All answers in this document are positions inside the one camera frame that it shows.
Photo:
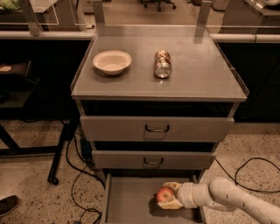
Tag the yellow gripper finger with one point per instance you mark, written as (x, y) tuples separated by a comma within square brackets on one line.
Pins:
[(170, 203), (172, 185)]

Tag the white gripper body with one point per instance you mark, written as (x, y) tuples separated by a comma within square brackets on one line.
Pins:
[(185, 194)]

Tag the red apple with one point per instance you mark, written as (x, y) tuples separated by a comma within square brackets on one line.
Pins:
[(164, 194)]

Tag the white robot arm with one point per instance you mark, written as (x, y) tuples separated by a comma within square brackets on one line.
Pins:
[(219, 194)]

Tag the grey bottom drawer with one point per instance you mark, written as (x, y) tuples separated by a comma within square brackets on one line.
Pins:
[(131, 200)]

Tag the grey drawer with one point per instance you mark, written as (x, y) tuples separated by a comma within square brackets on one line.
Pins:
[(162, 160), (131, 200), (155, 128)]

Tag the grey middle drawer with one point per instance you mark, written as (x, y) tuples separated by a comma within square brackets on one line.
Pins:
[(162, 160)]

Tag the grey metal drawer cabinet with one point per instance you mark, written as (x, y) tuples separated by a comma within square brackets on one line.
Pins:
[(156, 99)]

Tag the grey top drawer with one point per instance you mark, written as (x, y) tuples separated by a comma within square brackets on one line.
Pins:
[(155, 128)]

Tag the crushed aluminium soda can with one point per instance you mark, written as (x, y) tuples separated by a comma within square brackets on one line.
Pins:
[(162, 64)]

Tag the white paper bowl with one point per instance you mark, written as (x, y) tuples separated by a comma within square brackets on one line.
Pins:
[(112, 62)]

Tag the dark shoe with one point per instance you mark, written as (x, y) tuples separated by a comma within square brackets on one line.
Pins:
[(8, 204)]

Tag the black office chair base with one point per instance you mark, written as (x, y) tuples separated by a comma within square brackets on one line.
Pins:
[(159, 2)]

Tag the black table leg frame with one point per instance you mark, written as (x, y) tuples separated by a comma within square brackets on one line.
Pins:
[(13, 149)]

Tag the white horizontal rail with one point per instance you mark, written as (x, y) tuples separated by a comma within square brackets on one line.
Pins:
[(73, 35)]

